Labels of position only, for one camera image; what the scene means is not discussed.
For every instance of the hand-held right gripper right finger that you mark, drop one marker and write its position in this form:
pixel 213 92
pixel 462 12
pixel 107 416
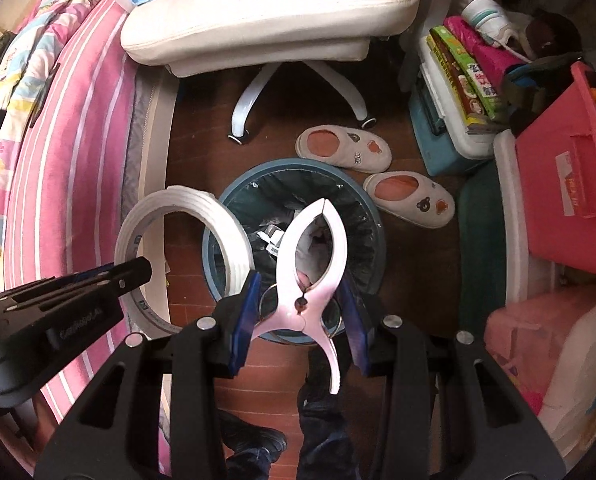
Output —
pixel 354 330

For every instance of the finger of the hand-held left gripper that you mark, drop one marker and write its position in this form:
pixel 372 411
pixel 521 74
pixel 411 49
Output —
pixel 130 274
pixel 90 274

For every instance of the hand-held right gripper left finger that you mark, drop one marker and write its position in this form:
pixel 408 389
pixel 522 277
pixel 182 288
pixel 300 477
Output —
pixel 245 310

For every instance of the pink plastic clip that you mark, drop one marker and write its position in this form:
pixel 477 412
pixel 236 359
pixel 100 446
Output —
pixel 290 312

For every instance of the blue bin with black liner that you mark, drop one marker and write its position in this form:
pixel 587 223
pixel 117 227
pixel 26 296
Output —
pixel 365 240

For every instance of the person's right leg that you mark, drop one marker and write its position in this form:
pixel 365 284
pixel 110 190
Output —
pixel 323 410

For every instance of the bed with pink striped sheet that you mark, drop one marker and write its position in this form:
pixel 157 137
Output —
pixel 78 160

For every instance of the person's left shoe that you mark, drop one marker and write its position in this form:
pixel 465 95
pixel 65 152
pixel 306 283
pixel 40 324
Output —
pixel 253 440

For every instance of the white bear slipper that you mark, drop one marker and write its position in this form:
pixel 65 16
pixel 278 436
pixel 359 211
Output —
pixel 413 195
pixel 343 147

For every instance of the green container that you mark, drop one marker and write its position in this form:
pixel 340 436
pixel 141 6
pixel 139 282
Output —
pixel 483 240

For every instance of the pale pink translucent box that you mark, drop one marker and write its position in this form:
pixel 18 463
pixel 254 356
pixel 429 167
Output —
pixel 543 340

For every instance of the teal box with white lid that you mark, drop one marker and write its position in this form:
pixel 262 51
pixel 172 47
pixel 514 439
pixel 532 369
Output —
pixel 438 135

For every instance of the striped cartoon quilt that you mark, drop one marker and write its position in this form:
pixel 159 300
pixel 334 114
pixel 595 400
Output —
pixel 43 60

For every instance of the pink plastic storage box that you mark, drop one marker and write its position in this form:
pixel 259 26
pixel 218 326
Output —
pixel 563 185

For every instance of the green and yellow books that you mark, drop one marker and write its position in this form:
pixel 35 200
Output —
pixel 460 75

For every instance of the white office chair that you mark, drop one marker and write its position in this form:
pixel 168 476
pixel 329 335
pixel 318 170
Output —
pixel 278 15

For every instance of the magenta bag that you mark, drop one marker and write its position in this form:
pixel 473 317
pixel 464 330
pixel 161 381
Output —
pixel 488 55

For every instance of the brown plush toy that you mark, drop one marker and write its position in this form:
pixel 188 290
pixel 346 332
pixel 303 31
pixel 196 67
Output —
pixel 553 30

